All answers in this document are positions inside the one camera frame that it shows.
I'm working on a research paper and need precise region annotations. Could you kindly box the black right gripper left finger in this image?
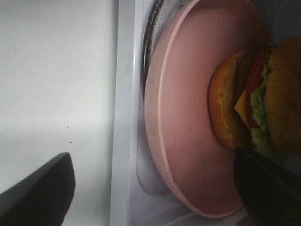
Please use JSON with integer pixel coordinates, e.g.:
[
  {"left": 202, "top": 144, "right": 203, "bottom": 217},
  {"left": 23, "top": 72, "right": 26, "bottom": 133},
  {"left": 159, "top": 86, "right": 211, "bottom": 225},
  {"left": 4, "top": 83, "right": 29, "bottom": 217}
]
[{"left": 0, "top": 153, "right": 76, "bottom": 226}]

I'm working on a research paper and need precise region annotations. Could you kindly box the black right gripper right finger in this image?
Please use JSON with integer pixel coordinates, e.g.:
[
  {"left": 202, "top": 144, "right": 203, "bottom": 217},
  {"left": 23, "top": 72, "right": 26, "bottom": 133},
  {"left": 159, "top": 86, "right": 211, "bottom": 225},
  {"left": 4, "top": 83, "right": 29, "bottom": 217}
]
[{"left": 234, "top": 147, "right": 301, "bottom": 226}]

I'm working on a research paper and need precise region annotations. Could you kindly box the pink round plate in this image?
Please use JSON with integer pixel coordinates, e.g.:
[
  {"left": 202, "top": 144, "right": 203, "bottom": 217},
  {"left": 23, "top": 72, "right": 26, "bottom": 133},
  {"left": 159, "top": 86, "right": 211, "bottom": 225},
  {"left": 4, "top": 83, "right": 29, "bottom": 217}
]
[{"left": 144, "top": 0, "right": 272, "bottom": 218}]

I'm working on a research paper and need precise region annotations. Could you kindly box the burger with lettuce and cheese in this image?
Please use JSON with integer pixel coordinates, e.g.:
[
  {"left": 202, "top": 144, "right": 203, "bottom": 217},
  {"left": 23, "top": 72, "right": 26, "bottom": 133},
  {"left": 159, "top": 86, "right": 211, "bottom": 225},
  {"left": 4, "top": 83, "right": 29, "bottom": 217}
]
[{"left": 208, "top": 37, "right": 301, "bottom": 164}]

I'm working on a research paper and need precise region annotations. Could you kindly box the white microwave oven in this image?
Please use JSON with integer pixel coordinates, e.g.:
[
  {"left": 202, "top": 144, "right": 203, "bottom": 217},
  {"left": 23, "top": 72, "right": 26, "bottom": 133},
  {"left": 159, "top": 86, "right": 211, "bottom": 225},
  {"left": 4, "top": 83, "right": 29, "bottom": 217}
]
[{"left": 109, "top": 0, "right": 301, "bottom": 226}]

